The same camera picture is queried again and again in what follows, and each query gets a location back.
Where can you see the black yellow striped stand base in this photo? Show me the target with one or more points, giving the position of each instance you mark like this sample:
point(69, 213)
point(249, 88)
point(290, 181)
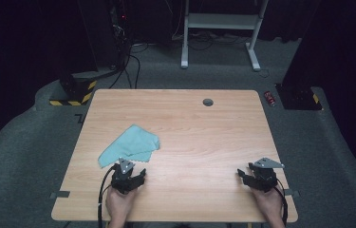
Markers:
point(77, 91)

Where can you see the teal cloth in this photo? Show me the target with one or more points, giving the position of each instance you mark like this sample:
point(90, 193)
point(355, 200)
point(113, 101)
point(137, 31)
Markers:
point(131, 145)

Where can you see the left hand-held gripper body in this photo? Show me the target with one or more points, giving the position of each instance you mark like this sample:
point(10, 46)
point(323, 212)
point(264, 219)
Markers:
point(121, 182)

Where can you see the person's left hand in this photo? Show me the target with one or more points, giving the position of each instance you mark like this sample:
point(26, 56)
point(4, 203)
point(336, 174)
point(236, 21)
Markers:
point(119, 205)

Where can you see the grey round table grommet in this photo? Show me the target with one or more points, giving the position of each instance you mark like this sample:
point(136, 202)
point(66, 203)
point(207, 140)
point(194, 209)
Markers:
point(208, 102)

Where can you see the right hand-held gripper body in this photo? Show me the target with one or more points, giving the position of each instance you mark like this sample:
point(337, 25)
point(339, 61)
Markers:
point(262, 179)

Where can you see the grey tape strip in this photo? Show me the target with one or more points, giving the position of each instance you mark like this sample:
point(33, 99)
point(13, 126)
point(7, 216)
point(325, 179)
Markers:
point(292, 192)
point(60, 194)

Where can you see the dark computer tower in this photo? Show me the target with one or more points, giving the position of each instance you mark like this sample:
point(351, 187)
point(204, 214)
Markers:
point(120, 31)

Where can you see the white metal desk frame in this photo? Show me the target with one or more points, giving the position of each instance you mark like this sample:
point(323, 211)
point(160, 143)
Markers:
point(221, 21)

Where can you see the red can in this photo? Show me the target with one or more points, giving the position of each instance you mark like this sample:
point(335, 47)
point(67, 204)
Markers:
point(269, 98)

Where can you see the person's right hand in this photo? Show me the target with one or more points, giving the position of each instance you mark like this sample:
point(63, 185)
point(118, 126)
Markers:
point(269, 204)

